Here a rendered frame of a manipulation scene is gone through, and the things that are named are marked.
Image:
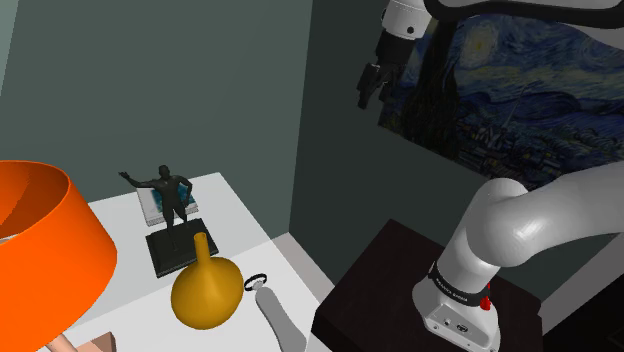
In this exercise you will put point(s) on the white book with blue cover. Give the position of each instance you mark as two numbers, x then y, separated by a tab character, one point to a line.
148	207

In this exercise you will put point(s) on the orange shade table lamp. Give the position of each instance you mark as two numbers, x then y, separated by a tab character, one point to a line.
44	253

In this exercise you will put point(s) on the white table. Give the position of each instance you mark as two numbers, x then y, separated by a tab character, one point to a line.
117	219

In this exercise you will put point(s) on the blue starry night painting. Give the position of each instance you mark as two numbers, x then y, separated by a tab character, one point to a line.
526	107

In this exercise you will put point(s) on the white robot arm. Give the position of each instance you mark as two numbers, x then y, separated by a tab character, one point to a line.
507	229

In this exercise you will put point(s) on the dark robot stand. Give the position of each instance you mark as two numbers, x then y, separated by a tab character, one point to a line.
375	297

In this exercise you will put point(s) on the yellow long-necked vase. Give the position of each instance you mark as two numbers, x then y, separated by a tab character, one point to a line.
207	292

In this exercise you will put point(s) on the black human figure statue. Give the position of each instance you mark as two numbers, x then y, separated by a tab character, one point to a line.
171	195

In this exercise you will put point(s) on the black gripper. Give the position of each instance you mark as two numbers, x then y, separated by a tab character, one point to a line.
393	50

